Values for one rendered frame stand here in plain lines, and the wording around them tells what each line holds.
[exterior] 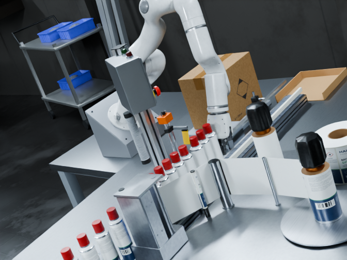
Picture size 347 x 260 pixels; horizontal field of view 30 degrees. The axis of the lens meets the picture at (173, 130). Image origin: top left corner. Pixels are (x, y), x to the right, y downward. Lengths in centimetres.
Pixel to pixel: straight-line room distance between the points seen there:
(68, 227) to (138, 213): 74
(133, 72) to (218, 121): 49
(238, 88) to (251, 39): 265
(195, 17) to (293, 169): 80
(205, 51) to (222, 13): 325
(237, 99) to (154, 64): 43
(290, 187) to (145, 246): 52
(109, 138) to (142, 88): 98
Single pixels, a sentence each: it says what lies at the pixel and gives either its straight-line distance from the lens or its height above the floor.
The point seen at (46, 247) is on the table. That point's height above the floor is 83.
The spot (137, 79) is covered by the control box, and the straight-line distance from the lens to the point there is 228.
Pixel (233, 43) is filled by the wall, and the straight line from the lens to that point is 588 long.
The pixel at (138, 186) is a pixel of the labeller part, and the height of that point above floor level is 114.
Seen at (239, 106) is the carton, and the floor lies 92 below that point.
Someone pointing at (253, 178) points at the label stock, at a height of 98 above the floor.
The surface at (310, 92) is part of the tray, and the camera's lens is 329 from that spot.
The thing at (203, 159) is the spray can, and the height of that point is 99.
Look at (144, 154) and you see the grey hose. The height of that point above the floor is 111.
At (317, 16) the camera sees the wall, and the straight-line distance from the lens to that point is 528.
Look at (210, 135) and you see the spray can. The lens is 256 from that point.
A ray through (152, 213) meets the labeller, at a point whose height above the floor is 106.
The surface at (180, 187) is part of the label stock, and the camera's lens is 226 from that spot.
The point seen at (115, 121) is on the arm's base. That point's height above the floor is 100.
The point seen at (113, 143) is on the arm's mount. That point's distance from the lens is 324.
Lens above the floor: 199
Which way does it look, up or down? 20 degrees down
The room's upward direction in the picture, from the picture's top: 20 degrees counter-clockwise
